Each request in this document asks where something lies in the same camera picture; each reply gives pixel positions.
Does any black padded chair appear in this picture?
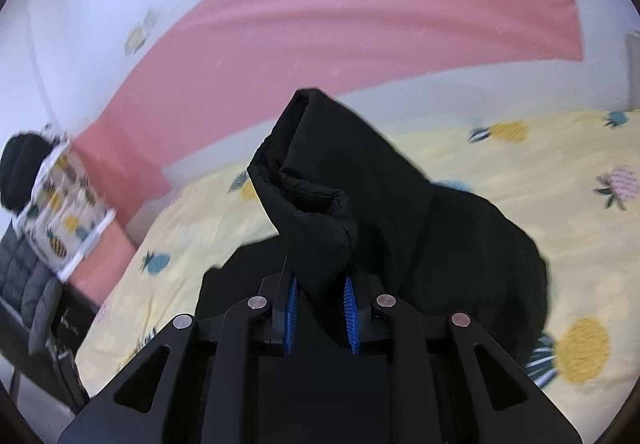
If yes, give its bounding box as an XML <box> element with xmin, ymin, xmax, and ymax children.
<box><xmin>0</xmin><ymin>133</ymin><xmax>52</xmax><ymax>217</ymax></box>

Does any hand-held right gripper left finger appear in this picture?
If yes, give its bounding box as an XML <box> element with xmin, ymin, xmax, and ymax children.
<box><xmin>57</xmin><ymin>273</ymin><xmax>301</xmax><ymax>444</ymax></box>

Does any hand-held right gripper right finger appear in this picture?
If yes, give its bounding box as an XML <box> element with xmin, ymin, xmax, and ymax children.
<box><xmin>342</xmin><ymin>273</ymin><xmax>584</xmax><ymax>444</ymax></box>

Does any pineapple print hanging organizer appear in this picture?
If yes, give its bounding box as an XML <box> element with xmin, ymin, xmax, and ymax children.
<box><xmin>11</xmin><ymin>123</ymin><xmax>119</xmax><ymax>283</ymax></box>

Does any black garment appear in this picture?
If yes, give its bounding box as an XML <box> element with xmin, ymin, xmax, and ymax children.
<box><xmin>195</xmin><ymin>87</ymin><xmax>551</xmax><ymax>375</ymax></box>

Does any yellow pineapple print bed sheet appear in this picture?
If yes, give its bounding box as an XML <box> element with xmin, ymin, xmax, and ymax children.
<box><xmin>75</xmin><ymin>108</ymin><xmax>640</xmax><ymax>405</ymax></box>

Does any pink wall covering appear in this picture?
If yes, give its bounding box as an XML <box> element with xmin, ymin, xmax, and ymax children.
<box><xmin>69</xmin><ymin>0</ymin><xmax>587</xmax><ymax>301</ymax></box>

